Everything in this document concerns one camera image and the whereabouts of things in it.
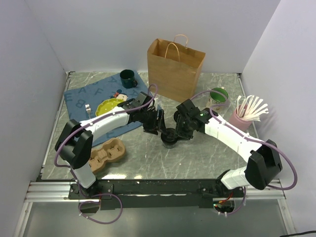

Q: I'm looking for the silver fork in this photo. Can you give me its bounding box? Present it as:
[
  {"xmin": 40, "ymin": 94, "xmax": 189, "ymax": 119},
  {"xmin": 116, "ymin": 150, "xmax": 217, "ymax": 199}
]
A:
[{"xmin": 85, "ymin": 104, "xmax": 91, "ymax": 119}]

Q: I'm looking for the white mug green inside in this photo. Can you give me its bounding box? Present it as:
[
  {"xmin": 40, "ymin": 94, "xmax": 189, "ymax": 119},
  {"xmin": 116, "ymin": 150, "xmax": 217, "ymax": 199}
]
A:
[{"xmin": 206, "ymin": 87, "xmax": 229, "ymax": 108}]

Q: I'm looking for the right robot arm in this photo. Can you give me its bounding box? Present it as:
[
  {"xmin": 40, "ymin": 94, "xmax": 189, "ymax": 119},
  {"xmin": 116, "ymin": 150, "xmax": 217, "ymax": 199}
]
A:
[{"xmin": 174, "ymin": 99, "xmax": 282, "ymax": 197}]

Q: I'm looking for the yellow dotted plate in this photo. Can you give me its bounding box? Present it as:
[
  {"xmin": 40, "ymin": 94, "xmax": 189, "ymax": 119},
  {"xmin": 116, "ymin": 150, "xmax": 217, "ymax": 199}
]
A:
[{"xmin": 95, "ymin": 98, "xmax": 124, "ymax": 117}]

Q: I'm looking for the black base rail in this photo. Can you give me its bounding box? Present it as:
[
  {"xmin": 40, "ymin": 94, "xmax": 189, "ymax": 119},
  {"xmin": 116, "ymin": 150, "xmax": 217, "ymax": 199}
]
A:
[{"xmin": 68, "ymin": 179, "xmax": 244, "ymax": 210}]

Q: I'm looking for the cardboard cup carrier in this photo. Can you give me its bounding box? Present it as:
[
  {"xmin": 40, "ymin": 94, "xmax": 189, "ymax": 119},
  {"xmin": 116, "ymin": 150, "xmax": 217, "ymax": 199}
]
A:
[{"xmin": 89, "ymin": 138, "xmax": 126, "ymax": 174}]

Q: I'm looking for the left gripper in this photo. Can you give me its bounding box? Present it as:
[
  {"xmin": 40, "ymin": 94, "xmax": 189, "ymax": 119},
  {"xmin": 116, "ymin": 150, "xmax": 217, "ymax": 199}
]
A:
[{"xmin": 139, "ymin": 109, "xmax": 167, "ymax": 135}]

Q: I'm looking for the cartoon character coaster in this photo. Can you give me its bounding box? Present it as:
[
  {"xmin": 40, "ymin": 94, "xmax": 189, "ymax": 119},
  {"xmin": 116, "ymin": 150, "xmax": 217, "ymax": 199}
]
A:
[{"xmin": 113, "ymin": 89, "xmax": 128, "ymax": 101}]

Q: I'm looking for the blue letter placemat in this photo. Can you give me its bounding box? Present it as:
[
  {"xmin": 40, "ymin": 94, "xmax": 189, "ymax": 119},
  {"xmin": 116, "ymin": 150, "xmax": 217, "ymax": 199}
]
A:
[{"xmin": 63, "ymin": 71, "xmax": 163, "ymax": 146}]

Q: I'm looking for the dark green mug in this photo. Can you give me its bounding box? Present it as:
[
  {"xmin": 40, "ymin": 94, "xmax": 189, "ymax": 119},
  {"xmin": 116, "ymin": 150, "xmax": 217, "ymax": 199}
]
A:
[{"xmin": 119, "ymin": 69, "xmax": 138, "ymax": 89}]

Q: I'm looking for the black plastic lid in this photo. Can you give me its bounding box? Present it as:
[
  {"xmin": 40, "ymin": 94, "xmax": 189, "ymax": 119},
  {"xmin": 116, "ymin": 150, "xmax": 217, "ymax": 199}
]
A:
[
  {"xmin": 173, "ymin": 111, "xmax": 180, "ymax": 123},
  {"xmin": 160, "ymin": 128, "xmax": 178, "ymax": 145}
]

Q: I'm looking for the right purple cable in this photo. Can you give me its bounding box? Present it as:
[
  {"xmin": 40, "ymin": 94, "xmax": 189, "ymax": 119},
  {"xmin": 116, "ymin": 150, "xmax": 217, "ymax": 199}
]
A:
[{"xmin": 190, "ymin": 90, "xmax": 298, "ymax": 191}]

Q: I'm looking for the pink stirrer cup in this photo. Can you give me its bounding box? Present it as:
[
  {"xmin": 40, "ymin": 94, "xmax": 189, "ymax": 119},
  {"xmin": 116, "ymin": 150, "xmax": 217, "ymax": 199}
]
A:
[{"xmin": 228, "ymin": 109, "xmax": 253, "ymax": 132}]

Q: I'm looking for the brown paper bag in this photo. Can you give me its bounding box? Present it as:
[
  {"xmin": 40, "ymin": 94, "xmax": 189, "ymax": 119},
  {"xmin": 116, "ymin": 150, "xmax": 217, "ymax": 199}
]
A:
[{"xmin": 147, "ymin": 39, "xmax": 205, "ymax": 102}]

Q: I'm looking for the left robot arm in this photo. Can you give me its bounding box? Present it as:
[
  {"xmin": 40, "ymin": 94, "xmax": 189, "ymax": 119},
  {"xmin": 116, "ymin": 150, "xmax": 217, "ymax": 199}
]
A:
[{"xmin": 55, "ymin": 92, "xmax": 165, "ymax": 198}]

